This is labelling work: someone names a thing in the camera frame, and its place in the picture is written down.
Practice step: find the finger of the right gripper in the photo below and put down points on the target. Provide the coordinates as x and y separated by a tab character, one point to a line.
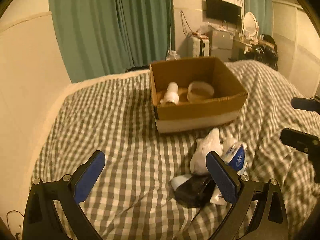
311	105
303	142

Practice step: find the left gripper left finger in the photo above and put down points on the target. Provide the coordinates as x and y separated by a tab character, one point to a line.
41	220

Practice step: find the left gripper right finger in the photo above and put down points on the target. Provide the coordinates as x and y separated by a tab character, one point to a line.
269	220

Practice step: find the blue white tissue pack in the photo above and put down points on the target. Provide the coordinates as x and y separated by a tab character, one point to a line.
234	155

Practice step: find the white knitted sock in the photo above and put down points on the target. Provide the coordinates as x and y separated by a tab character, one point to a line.
203	146

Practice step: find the white cream tube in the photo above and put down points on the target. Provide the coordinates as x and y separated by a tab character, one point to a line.
217	198

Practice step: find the black bag pile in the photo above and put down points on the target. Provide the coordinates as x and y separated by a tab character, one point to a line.
265	53

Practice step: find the cluttered dressing table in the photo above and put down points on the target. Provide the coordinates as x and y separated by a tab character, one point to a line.
242	45

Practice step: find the checkered bed sheet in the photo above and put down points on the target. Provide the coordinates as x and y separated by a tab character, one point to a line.
132	199

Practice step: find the round white mirror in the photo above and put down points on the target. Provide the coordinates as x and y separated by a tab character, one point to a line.
250	24

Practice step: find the white earbuds case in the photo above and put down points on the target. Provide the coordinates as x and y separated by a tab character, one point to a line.
179	180

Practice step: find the silver mini fridge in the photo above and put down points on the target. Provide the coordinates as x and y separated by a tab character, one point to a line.
221	44

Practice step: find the white tape roll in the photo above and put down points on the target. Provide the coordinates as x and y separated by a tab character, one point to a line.
199	91

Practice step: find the brown cardboard box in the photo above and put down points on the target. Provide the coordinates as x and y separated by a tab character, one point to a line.
229	94

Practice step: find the green curtain right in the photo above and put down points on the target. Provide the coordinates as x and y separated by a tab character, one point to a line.
263	12

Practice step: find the green curtain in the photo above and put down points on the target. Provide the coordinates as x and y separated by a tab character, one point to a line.
263	12
101	37

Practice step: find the white suitcase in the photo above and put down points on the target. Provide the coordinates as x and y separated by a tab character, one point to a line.
198	47

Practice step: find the white bottle in box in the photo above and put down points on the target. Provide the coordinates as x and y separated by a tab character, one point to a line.
171	96

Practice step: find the clear water jug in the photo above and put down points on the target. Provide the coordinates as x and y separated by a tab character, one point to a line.
172	55

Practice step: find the dark bedside box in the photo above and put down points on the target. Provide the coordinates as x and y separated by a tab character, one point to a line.
133	69

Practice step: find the green curtain left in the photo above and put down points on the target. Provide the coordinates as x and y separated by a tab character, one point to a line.
101	37

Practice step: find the black wall television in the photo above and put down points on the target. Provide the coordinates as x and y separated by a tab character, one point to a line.
223	11

